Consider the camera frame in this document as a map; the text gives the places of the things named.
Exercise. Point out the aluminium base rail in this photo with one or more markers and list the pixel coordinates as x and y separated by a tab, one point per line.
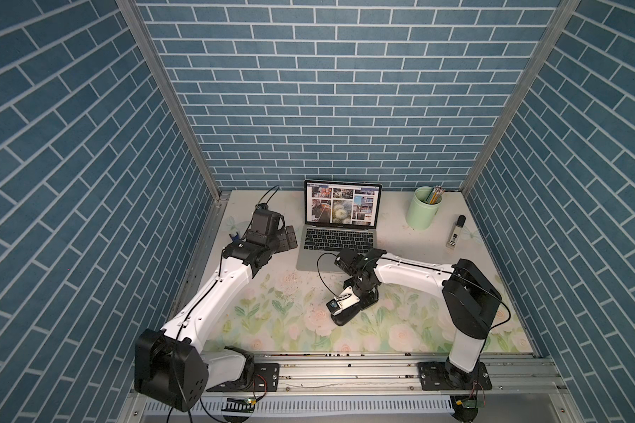
339	373

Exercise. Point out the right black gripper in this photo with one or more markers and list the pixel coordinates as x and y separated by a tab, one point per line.
367	300

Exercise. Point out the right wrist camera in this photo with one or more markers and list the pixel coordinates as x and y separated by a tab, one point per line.
346	299

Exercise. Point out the bundle of coloured pencils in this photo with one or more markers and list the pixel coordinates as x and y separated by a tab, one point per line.
435	195

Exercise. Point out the silver laptop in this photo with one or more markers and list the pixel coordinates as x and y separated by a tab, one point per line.
337	216

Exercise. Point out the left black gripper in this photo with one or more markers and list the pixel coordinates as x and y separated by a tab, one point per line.
283	242

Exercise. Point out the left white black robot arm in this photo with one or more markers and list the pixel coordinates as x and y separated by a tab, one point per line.
171	365

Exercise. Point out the mint green pencil cup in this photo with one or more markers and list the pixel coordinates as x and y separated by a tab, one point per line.
420	215

